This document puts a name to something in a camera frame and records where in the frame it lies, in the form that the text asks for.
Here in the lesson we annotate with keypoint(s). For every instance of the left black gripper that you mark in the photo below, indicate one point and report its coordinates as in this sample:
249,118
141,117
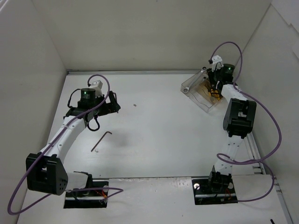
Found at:
111,101

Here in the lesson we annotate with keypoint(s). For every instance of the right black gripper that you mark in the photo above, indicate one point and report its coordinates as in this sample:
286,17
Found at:
212,76

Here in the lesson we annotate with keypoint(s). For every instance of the yellow needle nose pliers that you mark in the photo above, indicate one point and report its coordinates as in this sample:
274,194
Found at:
215,94

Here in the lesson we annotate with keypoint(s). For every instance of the large silver ratchet wrench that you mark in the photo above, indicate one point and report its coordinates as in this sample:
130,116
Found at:
187,88

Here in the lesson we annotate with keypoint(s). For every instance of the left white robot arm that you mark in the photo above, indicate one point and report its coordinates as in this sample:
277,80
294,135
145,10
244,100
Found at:
46,172

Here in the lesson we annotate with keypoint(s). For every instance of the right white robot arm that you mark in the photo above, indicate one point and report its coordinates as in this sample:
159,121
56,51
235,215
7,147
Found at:
238,120

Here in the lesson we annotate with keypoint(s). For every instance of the clear plastic organizer container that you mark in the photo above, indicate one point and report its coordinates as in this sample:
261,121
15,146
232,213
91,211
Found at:
198,93

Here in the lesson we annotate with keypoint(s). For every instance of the lower dark hex key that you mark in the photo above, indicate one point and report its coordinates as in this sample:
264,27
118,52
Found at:
98,142

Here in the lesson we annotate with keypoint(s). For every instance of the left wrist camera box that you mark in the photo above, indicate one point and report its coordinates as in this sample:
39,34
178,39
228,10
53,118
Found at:
97,85

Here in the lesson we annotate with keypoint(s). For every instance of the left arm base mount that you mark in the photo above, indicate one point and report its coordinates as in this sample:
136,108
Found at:
89,198

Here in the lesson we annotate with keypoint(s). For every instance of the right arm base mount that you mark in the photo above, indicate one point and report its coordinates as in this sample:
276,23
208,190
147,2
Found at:
214,189

